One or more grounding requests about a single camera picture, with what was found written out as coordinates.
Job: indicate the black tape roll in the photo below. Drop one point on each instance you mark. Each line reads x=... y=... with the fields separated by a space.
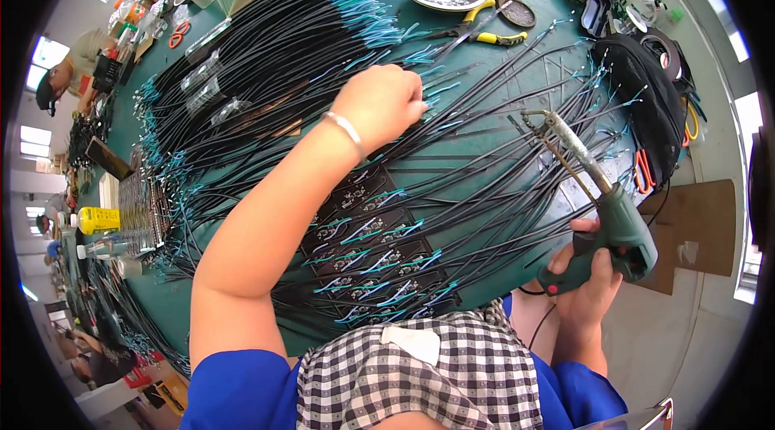
x=665 y=53

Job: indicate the heap of white fittings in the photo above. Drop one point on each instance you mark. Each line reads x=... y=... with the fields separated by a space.
x=636 y=3

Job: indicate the black bag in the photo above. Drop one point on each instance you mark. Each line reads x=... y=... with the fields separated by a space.
x=642 y=97

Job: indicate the heap of boxes and packets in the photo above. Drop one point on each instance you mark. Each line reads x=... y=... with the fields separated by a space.
x=142 y=6

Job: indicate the person's left hand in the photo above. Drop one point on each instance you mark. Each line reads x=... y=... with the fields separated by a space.
x=375 y=104

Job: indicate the person's right hand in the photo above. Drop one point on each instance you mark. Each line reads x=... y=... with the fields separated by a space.
x=584 y=300

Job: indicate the row of black circuit boards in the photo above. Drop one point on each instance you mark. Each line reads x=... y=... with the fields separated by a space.
x=387 y=260

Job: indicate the person's left fingers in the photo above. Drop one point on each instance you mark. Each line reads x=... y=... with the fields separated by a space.
x=418 y=100

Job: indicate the round tin lid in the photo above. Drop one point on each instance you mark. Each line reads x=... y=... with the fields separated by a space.
x=518 y=12

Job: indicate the green soldering gun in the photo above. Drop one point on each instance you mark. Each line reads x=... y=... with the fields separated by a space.
x=619 y=230

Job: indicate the yellow bottle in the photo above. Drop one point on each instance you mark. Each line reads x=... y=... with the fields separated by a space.
x=97 y=220

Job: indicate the clear plastic packet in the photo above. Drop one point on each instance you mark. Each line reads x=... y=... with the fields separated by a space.
x=201 y=69
x=229 y=110
x=209 y=36
x=203 y=94

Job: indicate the clear water bottle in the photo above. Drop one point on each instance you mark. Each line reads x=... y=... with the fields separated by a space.
x=109 y=247

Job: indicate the brown cardboard sheet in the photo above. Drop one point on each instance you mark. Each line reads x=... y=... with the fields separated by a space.
x=696 y=224

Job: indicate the panel of small circuit boards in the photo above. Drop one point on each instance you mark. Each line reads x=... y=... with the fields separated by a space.
x=144 y=209

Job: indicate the blue case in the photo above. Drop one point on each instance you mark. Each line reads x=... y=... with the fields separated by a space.
x=595 y=13

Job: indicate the person's body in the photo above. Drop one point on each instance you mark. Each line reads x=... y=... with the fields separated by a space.
x=418 y=381

